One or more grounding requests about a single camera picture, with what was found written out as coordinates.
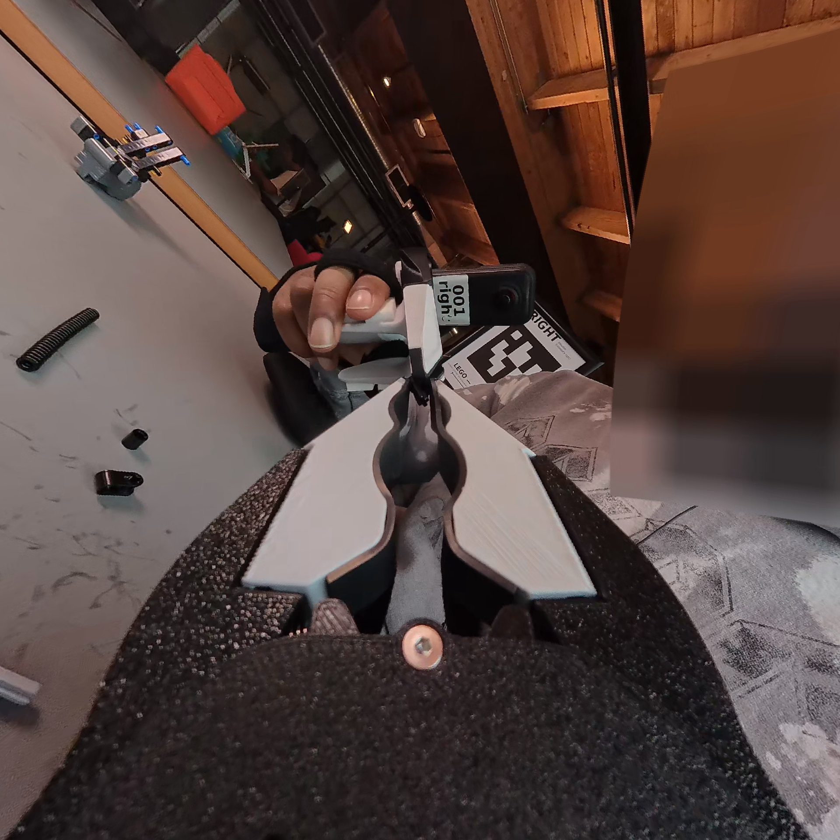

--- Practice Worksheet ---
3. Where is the person's right hand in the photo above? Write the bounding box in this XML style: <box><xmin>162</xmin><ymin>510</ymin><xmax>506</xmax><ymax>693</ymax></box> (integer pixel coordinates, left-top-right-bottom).
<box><xmin>270</xmin><ymin>266</ymin><xmax>393</xmax><ymax>371</ymax></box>

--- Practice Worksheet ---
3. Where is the black steel column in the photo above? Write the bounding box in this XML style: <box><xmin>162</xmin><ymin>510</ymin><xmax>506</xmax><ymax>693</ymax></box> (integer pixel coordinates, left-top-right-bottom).
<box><xmin>594</xmin><ymin>0</ymin><xmax>651</xmax><ymax>224</ymax></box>

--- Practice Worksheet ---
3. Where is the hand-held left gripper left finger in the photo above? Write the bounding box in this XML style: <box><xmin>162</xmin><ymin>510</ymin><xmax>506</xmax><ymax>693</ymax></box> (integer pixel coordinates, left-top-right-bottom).
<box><xmin>241</xmin><ymin>381</ymin><xmax>421</xmax><ymax>636</ymax></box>

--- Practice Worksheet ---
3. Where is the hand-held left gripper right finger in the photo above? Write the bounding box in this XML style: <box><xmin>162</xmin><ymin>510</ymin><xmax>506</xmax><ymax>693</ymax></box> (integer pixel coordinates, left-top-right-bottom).
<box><xmin>425</xmin><ymin>381</ymin><xmax>598</xmax><ymax>636</ymax></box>

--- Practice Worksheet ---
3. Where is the grey patterned sweatshirt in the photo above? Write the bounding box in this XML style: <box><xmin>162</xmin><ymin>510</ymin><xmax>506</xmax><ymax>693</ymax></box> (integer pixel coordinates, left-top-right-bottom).
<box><xmin>387</xmin><ymin>371</ymin><xmax>840</xmax><ymax>840</ymax></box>

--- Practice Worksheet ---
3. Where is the grey clamp with blue knobs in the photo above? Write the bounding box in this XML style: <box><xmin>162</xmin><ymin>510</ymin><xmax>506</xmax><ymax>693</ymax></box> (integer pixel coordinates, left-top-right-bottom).
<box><xmin>71</xmin><ymin>117</ymin><xmax>191</xmax><ymax>200</ymax></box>

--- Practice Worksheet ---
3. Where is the black coiled spring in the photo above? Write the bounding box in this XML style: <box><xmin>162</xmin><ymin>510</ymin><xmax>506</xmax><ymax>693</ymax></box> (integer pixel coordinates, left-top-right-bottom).
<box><xmin>16</xmin><ymin>307</ymin><xmax>101</xmax><ymax>373</ymax></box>

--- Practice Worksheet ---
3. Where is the pale grey bar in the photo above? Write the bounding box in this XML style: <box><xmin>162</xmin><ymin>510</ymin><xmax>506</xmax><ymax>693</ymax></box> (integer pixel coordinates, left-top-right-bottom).
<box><xmin>0</xmin><ymin>664</ymin><xmax>40</xmax><ymax>706</ymax></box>

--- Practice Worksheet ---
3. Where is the orange container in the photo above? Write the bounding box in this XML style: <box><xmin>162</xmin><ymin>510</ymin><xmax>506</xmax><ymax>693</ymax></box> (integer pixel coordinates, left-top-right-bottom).
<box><xmin>164</xmin><ymin>45</ymin><xmax>247</xmax><ymax>135</ymax></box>

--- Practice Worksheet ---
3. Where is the grey desk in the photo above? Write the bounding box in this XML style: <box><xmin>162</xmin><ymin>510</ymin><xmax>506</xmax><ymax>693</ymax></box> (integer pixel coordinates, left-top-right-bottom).
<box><xmin>0</xmin><ymin>10</ymin><xmax>306</xmax><ymax>828</ymax></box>

